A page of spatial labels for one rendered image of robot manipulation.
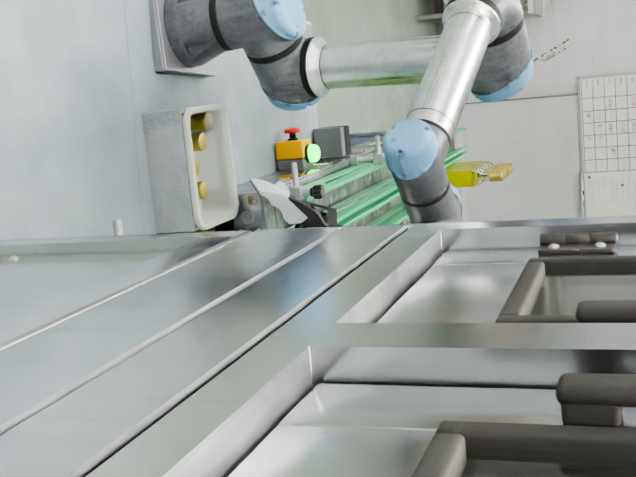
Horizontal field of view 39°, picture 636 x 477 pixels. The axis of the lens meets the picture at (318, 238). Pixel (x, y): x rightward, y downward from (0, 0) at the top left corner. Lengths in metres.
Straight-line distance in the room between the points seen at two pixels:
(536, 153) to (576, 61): 0.80
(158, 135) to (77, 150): 0.21
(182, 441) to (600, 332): 0.21
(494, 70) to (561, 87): 6.04
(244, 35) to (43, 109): 0.45
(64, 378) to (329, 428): 0.14
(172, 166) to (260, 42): 0.28
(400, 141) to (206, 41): 0.59
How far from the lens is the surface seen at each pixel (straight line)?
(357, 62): 1.70
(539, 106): 7.66
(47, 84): 1.45
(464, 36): 1.44
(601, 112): 7.62
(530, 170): 7.71
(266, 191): 1.23
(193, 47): 1.75
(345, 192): 2.30
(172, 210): 1.66
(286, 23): 1.68
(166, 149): 1.65
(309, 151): 2.19
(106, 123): 1.57
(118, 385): 0.45
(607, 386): 0.40
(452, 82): 1.37
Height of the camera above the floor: 1.60
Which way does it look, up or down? 20 degrees down
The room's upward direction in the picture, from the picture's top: 88 degrees clockwise
